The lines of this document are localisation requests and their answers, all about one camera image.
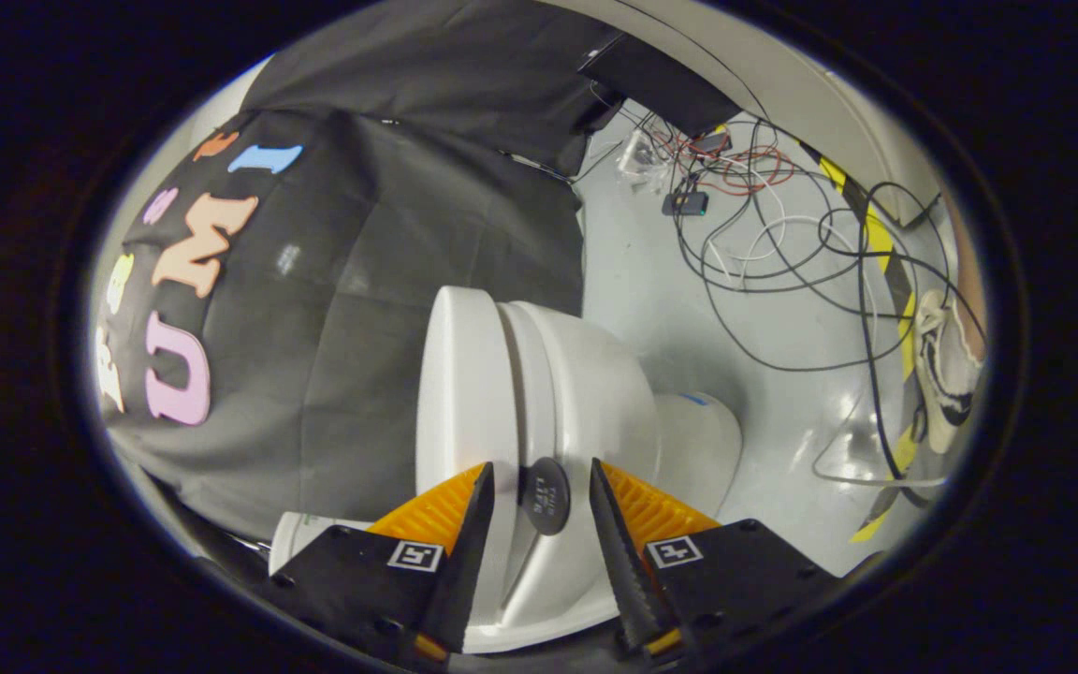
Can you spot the black flat box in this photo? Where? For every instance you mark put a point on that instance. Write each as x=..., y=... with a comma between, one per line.
x=661, y=84

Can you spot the person's beige shoe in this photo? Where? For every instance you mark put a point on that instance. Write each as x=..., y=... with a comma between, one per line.
x=946, y=393

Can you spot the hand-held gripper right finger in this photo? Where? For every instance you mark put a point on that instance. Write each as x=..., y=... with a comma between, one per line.
x=623, y=562

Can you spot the small black adapter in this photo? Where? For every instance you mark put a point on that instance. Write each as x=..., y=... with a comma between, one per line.
x=684, y=203

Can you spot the black backdrop cloth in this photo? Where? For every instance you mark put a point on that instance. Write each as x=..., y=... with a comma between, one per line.
x=361, y=234

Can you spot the clear plastic bag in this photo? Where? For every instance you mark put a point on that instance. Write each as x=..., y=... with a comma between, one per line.
x=642, y=154

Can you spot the white toilet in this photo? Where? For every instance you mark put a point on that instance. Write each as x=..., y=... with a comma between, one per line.
x=464, y=374

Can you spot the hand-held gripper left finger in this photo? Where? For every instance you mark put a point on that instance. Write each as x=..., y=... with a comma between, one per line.
x=469, y=562

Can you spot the white toilet lid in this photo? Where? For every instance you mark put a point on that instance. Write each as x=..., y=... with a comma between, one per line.
x=558, y=393

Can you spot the yellow black floor tape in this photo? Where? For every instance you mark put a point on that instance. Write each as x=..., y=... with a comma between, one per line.
x=879, y=239

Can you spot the small dark electronic module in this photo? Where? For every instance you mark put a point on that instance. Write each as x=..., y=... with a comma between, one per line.
x=712, y=142

